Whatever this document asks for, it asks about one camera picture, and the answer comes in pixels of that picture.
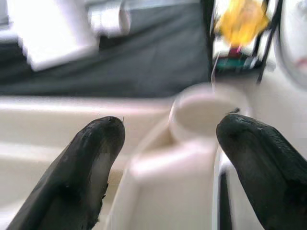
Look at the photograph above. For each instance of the black table cloth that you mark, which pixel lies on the black table cloth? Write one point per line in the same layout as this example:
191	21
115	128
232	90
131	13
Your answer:
120	60

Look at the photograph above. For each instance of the black metal rack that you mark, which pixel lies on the black metal rack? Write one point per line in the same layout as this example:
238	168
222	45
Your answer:
207	36

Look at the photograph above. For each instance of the green white packet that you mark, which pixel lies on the green white packet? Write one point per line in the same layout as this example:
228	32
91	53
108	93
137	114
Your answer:
236	62

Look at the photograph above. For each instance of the white plastic children table top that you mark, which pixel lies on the white plastic children table top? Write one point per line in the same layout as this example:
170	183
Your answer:
48	115

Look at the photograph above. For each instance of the yellow crumpled bag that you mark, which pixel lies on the yellow crumpled bag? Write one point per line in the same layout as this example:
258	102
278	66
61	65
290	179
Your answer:
242	21

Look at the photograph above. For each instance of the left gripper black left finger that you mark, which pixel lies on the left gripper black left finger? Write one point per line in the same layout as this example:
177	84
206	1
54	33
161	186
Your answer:
69	184

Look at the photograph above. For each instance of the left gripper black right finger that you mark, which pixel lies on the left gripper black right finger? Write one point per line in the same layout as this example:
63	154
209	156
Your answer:
268	172

